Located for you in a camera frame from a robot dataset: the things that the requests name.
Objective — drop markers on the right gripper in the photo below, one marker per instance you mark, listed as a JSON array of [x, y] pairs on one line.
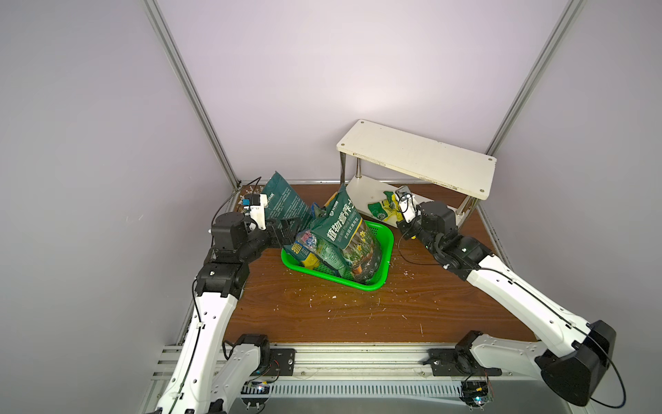
[[406, 224]]

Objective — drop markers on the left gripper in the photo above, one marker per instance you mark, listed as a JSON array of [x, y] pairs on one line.
[[284, 239]]

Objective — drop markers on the blue and green fertilizer bag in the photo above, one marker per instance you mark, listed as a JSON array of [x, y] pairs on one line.
[[315, 253]]

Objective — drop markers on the large dark green soil bag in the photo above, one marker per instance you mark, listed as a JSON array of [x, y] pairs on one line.
[[283, 202]]

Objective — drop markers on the yellow green small fertilizer bag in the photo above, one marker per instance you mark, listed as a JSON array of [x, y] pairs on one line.
[[387, 208]]

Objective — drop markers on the green flower print soil bag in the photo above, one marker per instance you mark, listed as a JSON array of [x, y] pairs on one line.
[[344, 227]]

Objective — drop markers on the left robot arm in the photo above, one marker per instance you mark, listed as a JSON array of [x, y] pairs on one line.
[[198, 384]]

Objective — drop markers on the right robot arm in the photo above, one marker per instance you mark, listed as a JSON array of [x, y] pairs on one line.
[[570, 355]]

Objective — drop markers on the white two-tier shelf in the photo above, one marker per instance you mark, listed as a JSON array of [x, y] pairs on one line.
[[458, 169]]

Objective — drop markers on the potted plant in grey pot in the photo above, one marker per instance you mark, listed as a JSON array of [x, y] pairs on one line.
[[245, 192]]

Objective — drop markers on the left controller board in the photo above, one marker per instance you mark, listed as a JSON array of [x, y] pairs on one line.
[[255, 395]]

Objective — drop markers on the controller board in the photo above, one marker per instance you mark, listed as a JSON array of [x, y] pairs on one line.
[[475, 394], [255, 395]]

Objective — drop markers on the right controller board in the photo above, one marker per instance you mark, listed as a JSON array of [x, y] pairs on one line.
[[475, 394]]

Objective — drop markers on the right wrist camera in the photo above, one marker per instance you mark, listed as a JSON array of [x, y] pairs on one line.
[[406, 203]]

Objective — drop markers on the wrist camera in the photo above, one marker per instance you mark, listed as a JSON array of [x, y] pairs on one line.
[[406, 203], [254, 206]]

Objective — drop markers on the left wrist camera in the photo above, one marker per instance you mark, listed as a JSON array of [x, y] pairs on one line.
[[254, 206]]

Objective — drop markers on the yellow tool handle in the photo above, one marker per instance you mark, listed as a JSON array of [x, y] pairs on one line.
[[330, 201]]

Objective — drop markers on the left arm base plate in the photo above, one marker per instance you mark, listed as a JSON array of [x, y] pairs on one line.
[[281, 363]]

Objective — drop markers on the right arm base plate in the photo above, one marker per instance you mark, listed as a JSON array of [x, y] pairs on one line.
[[451, 362]]

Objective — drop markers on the aluminium mounting rail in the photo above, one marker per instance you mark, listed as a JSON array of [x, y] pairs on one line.
[[347, 370]]

